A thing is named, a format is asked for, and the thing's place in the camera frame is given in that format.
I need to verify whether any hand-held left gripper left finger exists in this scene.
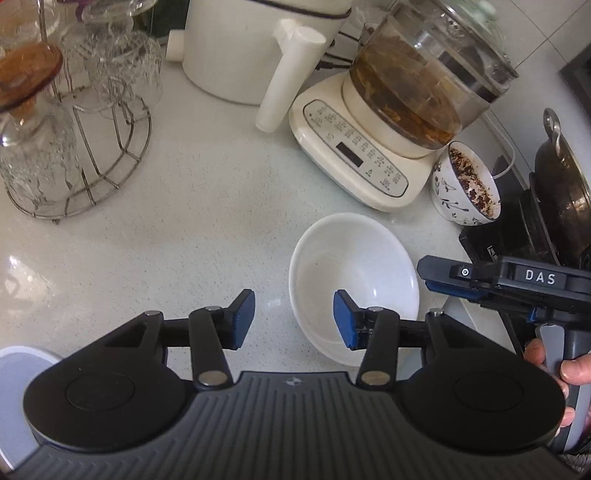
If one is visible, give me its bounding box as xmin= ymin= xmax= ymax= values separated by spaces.
xmin=104 ymin=289 xmax=256 ymax=387

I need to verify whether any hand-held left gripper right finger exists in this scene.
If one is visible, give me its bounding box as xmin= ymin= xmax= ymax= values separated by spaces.
xmin=332 ymin=289 xmax=485 ymax=387

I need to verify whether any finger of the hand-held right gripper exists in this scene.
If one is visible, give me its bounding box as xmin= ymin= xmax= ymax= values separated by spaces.
xmin=417 ymin=255 xmax=502 ymax=303

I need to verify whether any person's right hand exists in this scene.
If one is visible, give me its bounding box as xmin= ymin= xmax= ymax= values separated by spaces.
xmin=524 ymin=338 xmax=591 ymax=431

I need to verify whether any leaf print bowl with spices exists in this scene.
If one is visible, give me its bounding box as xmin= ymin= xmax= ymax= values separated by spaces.
xmin=431 ymin=141 xmax=502 ymax=227

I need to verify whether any black stove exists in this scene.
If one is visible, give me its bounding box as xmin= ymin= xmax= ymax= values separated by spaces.
xmin=458 ymin=157 xmax=591 ymax=274

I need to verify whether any dark metal wok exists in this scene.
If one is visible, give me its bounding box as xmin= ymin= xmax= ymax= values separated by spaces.
xmin=533 ymin=108 xmax=591 ymax=243

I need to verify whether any cream electric kettle base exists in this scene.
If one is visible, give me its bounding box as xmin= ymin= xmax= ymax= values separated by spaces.
xmin=289 ymin=71 xmax=446 ymax=213

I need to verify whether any glass kettle with tea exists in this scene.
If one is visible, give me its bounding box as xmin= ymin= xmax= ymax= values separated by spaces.
xmin=348 ymin=0 xmax=520 ymax=151

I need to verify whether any patterned glass cup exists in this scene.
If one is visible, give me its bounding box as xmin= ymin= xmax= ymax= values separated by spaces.
xmin=0 ymin=0 xmax=61 ymax=47
xmin=85 ymin=28 xmax=164 ymax=121
xmin=0 ymin=99 xmax=82 ymax=209
xmin=83 ymin=0 xmax=158 ymax=25

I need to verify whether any white air fryer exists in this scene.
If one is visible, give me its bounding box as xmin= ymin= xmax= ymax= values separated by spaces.
xmin=167 ymin=0 xmax=354 ymax=133

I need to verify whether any amber glass saucer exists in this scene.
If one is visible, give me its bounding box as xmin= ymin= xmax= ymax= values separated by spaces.
xmin=0 ymin=44 xmax=64 ymax=112

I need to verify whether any white power cord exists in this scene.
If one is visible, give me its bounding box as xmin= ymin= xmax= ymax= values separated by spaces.
xmin=480 ymin=115 xmax=516 ymax=182

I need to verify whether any metal wire cup rack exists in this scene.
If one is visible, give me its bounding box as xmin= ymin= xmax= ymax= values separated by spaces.
xmin=7 ymin=0 xmax=153 ymax=221

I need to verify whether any black power cord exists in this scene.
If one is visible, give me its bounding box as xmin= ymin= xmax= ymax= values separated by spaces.
xmin=318 ymin=50 xmax=366 ymax=71

